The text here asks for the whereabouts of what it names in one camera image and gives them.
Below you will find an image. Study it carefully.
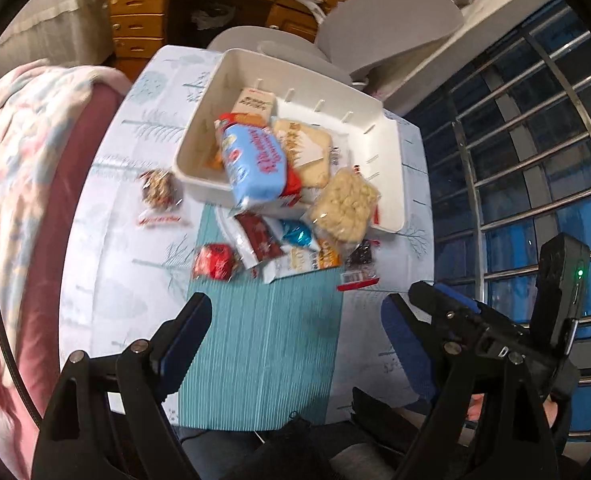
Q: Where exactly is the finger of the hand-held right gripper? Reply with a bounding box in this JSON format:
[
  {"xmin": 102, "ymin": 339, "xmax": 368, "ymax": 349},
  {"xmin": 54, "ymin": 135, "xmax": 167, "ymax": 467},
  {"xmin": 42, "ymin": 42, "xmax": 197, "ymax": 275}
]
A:
[
  {"xmin": 433, "ymin": 282, "xmax": 479, "ymax": 313},
  {"xmin": 409, "ymin": 282, "xmax": 476, "ymax": 321}
]

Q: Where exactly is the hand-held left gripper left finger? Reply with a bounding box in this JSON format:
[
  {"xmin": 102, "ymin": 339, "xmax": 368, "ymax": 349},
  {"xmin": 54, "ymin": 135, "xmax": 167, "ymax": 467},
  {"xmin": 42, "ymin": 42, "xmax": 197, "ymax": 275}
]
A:
[{"xmin": 32, "ymin": 292, "xmax": 213, "ymax": 480}]

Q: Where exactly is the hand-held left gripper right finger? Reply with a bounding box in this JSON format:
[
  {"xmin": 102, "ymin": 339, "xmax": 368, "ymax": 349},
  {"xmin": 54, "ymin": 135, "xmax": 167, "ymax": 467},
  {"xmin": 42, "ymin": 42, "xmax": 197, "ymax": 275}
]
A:
[{"xmin": 380, "ymin": 294, "xmax": 561, "ymax": 480}]

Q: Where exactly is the clear dark berry packet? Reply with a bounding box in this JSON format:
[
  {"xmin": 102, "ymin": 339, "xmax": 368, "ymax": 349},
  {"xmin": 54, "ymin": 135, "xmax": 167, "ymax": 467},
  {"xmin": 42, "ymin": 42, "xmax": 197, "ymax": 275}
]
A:
[{"xmin": 338, "ymin": 240, "xmax": 381, "ymax": 292}]

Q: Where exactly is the round red snack packet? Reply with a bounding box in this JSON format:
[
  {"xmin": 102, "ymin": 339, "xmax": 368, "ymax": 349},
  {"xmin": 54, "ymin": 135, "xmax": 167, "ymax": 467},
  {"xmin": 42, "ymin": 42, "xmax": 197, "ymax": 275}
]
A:
[{"xmin": 192, "ymin": 242, "xmax": 241, "ymax": 282}]

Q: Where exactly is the clear puffed rice packet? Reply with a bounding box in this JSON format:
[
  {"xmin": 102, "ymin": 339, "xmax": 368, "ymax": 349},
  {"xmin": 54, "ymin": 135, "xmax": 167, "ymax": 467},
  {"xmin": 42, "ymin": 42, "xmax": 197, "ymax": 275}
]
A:
[{"xmin": 303, "ymin": 165, "xmax": 383, "ymax": 243}]

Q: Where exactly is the dark red snack packet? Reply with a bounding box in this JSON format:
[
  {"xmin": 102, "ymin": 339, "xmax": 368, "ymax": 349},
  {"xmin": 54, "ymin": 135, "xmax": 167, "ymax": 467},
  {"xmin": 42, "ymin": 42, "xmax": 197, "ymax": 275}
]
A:
[{"xmin": 232, "ymin": 210, "xmax": 283, "ymax": 266}]

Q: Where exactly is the white and orange snack packet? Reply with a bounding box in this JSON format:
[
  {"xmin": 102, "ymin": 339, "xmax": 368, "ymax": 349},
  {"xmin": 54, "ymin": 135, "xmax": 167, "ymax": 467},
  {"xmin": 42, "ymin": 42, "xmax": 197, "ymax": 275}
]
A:
[{"xmin": 262, "ymin": 245, "xmax": 343, "ymax": 285}]

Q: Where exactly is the blue foil candy packet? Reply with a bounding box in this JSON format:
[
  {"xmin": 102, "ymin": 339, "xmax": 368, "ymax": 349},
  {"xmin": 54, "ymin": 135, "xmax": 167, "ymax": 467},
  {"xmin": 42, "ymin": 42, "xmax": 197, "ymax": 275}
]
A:
[{"xmin": 275, "ymin": 217, "xmax": 321, "ymax": 251}]

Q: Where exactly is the clear nut brittle packet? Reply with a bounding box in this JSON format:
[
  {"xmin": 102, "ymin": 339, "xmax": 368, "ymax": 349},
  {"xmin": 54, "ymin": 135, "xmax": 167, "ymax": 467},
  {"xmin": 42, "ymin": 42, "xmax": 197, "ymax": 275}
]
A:
[{"xmin": 136, "ymin": 169, "xmax": 185, "ymax": 228}]

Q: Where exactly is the red and white snack packet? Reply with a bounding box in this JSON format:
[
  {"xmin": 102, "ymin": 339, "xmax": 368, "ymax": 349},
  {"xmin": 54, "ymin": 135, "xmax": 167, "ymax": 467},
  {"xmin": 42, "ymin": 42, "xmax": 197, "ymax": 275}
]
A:
[{"xmin": 270, "ymin": 167, "xmax": 309, "ymax": 211}]

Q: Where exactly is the beige cracker packet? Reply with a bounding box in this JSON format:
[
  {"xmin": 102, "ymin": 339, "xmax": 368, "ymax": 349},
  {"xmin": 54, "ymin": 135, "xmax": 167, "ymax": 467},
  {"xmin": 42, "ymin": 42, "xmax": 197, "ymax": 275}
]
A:
[{"xmin": 272, "ymin": 117, "xmax": 333, "ymax": 188}]

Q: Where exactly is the light blue biscuit packet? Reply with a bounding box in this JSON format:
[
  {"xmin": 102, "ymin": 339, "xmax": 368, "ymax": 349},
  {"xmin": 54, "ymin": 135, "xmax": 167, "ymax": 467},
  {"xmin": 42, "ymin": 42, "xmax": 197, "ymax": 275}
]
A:
[{"xmin": 220, "ymin": 122, "xmax": 291, "ymax": 211}]

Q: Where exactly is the white plastic storage bin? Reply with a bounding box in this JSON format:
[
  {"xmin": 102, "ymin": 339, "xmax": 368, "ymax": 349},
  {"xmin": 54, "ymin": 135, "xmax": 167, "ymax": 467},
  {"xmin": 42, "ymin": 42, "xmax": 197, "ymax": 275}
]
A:
[{"xmin": 172, "ymin": 48, "xmax": 409, "ymax": 233}]

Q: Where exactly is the cream wafer packet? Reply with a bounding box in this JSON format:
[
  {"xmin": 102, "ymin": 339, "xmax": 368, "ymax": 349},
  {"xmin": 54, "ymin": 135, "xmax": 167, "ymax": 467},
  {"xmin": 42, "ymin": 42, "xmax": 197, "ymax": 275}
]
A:
[{"xmin": 232, "ymin": 87, "xmax": 278, "ymax": 116}]

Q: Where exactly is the pink bedsheet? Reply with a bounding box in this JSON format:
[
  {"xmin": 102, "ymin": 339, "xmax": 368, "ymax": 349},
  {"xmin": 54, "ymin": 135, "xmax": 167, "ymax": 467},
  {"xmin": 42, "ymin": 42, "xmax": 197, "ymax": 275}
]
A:
[{"xmin": 0, "ymin": 80, "xmax": 133, "ymax": 478}]

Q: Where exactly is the grey office chair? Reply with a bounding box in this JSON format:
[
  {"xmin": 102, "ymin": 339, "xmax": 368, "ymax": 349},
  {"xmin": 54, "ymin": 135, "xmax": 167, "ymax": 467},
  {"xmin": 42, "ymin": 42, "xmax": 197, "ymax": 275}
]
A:
[{"xmin": 208, "ymin": 0, "xmax": 493, "ymax": 111}]

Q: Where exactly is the plastic bag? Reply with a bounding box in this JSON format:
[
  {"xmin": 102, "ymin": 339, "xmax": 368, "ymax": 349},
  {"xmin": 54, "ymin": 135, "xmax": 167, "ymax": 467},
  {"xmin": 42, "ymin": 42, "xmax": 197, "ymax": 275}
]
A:
[{"xmin": 190, "ymin": 2, "xmax": 236, "ymax": 31}]

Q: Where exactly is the wooden desk with drawers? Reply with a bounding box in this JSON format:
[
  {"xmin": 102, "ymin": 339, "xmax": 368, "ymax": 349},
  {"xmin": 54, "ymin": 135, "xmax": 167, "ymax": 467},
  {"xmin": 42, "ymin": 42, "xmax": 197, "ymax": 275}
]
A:
[{"xmin": 104, "ymin": 0, "xmax": 376, "ymax": 68}]

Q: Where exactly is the white lace cover cloth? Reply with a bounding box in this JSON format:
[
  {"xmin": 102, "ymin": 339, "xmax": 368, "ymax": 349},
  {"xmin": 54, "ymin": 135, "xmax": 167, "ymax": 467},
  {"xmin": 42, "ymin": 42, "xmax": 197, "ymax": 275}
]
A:
[{"xmin": 0, "ymin": 0, "xmax": 113, "ymax": 73}]

